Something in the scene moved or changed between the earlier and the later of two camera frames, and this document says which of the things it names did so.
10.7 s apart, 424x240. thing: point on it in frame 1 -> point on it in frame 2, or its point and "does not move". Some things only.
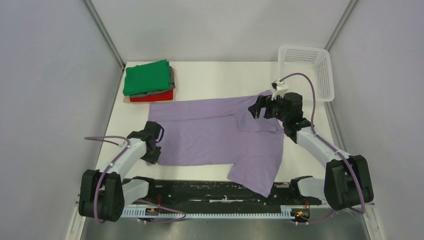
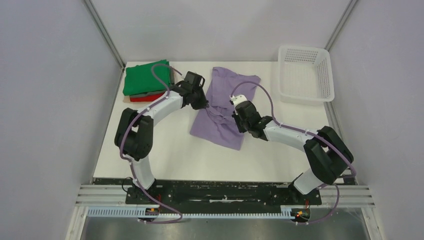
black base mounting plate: x=220 y=194 does not move
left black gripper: x=153 y=160 -> x=203 y=103
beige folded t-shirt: x=127 y=99 does not move
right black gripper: x=264 y=102 -> x=237 y=117
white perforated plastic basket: x=307 y=71 does not move
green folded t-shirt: x=146 y=78 does not move
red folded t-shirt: x=167 y=95 does not move
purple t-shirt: x=221 y=131 -> x=216 y=122
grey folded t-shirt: x=171 y=87 does not move
